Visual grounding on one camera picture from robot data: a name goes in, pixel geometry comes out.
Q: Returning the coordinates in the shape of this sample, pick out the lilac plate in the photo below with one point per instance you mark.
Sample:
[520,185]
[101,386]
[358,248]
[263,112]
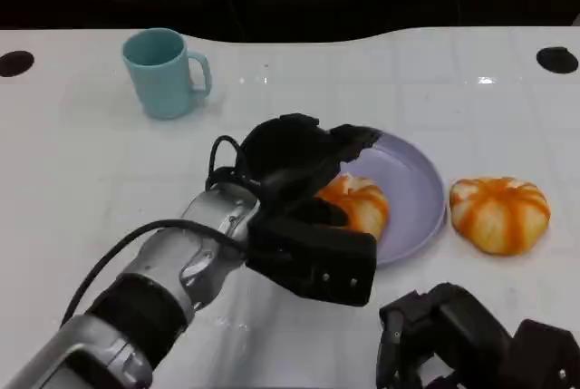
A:
[408,194]

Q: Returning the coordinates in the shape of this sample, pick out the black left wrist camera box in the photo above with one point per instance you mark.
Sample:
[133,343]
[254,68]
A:
[317,262]

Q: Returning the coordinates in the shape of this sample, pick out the orange white toy bread roll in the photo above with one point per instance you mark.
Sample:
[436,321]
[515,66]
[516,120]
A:
[498,216]
[367,207]

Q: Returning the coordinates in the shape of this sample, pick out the black round table grommet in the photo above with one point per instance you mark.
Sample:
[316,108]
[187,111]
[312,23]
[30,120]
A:
[557,60]
[16,63]

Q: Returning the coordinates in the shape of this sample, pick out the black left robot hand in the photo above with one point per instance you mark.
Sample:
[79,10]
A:
[294,158]

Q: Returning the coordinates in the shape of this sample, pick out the pale green mug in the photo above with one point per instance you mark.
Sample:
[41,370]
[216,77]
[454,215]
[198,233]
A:
[156,78]

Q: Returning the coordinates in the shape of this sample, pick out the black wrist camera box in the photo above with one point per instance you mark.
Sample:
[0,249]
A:
[317,262]
[548,353]

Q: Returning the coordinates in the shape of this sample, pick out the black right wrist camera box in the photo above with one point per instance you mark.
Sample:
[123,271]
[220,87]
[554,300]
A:
[548,353]

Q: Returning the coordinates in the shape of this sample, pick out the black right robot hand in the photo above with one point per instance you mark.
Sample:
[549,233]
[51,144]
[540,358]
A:
[453,330]

